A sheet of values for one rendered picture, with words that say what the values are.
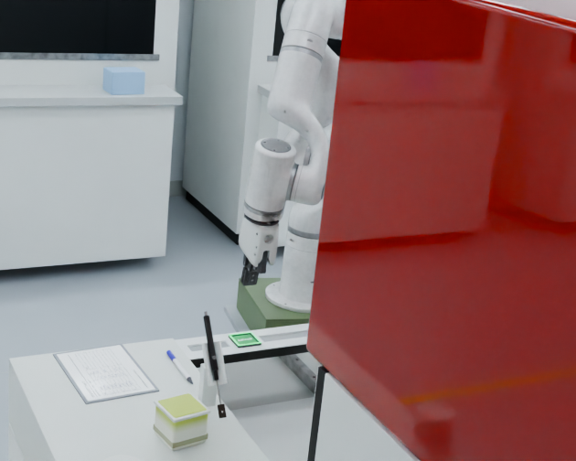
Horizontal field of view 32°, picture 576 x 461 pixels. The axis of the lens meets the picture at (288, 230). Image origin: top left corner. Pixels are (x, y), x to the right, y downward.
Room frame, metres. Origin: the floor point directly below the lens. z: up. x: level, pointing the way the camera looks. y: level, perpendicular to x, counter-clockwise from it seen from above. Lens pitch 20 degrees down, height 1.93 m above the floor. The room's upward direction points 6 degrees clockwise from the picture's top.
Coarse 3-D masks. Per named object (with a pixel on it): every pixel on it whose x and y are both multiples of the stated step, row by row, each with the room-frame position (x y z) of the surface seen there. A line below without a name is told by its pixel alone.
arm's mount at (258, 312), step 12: (240, 288) 2.41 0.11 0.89; (252, 288) 2.38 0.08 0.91; (264, 288) 2.39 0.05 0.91; (240, 300) 2.41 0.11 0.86; (252, 300) 2.31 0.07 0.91; (264, 300) 2.31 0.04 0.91; (240, 312) 2.40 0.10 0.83; (252, 312) 2.30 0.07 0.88; (264, 312) 2.23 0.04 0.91; (276, 312) 2.24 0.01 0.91; (288, 312) 2.25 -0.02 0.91; (252, 324) 2.29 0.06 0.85; (264, 324) 2.20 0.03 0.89; (276, 324) 2.20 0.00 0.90; (288, 324) 2.21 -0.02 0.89; (300, 324) 2.22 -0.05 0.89
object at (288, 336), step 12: (216, 336) 1.97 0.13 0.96; (228, 336) 1.98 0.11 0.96; (264, 336) 2.00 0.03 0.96; (276, 336) 2.01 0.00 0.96; (288, 336) 2.02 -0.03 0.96; (300, 336) 2.02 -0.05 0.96; (192, 348) 1.91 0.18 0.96; (228, 348) 1.92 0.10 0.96; (240, 348) 1.92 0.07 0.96; (252, 348) 1.93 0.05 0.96; (264, 348) 1.93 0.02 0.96
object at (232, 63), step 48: (240, 0) 5.17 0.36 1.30; (192, 48) 5.72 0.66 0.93; (240, 48) 5.13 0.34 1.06; (336, 48) 5.24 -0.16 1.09; (192, 96) 5.68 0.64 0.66; (240, 96) 5.09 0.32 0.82; (192, 144) 5.64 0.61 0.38; (240, 144) 5.04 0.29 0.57; (192, 192) 5.59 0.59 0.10; (240, 192) 5.02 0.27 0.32
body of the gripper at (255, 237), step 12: (240, 228) 1.97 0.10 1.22; (252, 228) 1.91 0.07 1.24; (264, 228) 1.90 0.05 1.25; (276, 228) 1.91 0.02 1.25; (240, 240) 1.97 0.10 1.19; (252, 240) 1.91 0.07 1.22; (264, 240) 1.91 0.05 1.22; (276, 240) 1.91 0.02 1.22; (252, 252) 1.91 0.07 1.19; (252, 264) 1.91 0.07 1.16
